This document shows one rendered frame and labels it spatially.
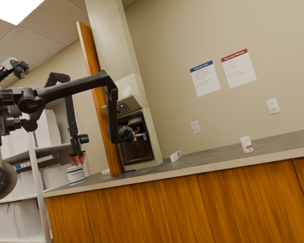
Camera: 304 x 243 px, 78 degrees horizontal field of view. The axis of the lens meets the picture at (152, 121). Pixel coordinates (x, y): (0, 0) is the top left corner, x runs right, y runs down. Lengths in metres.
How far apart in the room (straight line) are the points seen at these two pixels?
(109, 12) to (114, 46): 0.30
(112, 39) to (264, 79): 1.30
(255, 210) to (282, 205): 0.12
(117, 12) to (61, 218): 1.79
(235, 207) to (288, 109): 0.94
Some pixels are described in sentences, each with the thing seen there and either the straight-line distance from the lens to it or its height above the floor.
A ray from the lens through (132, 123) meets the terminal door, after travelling 1.54.
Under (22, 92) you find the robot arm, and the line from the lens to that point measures 0.99.
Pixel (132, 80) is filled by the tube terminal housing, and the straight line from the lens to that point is 1.59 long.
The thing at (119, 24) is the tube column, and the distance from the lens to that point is 1.81.
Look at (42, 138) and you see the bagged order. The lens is 2.40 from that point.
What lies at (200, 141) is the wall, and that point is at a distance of 1.79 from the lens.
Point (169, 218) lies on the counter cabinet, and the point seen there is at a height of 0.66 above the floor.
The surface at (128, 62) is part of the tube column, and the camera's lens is 1.64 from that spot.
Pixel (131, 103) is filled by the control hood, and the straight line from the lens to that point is 1.48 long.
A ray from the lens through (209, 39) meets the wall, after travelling 1.91.
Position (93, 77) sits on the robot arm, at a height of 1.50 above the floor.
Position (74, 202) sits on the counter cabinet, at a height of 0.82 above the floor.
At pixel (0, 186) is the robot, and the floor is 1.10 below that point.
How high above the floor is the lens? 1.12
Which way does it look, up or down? 6 degrees up
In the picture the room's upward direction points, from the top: 14 degrees counter-clockwise
